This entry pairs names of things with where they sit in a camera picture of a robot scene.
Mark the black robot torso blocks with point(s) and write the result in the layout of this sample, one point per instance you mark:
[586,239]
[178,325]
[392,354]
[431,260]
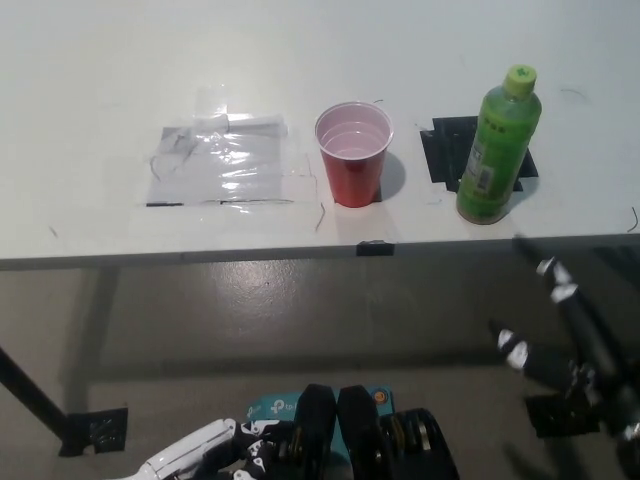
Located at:
[360,435]

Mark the clear taped plastic sheet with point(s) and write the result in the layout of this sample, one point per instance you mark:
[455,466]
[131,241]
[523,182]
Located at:
[225,165]

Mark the large black tape patch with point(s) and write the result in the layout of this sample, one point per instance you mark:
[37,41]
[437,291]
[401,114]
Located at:
[445,150]

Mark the red plastic cup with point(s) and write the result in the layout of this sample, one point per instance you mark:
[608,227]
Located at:
[352,175]

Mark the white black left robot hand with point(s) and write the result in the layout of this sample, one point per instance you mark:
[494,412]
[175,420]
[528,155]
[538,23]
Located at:
[195,447]

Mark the black table leg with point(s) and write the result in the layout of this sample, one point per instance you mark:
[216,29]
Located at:
[30,395]

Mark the teal router box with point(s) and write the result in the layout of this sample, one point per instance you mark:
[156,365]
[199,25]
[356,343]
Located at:
[270,406]

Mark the green plastic bottle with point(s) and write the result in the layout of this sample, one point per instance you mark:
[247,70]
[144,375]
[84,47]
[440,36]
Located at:
[495,150]

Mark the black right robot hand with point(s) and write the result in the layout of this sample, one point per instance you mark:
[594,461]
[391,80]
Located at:
[590,350]

